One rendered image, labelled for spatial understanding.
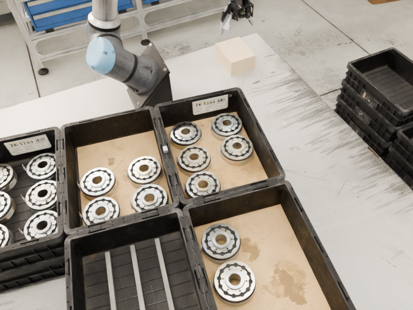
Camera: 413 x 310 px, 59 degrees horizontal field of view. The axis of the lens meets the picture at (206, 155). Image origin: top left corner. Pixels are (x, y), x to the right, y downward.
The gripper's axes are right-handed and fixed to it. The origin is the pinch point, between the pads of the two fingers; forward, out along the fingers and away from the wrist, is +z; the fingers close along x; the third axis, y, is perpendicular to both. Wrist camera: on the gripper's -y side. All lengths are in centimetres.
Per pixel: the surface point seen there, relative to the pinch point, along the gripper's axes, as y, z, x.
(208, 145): 50, 4, -36
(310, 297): 105, 4, -34
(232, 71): 8.0, 14.6, -5.4
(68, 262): 76, -5, -85
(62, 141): 35, -4, -79
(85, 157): 37, 4, -75
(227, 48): -1.9, 9.8, -3.2
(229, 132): 51, 1, -29
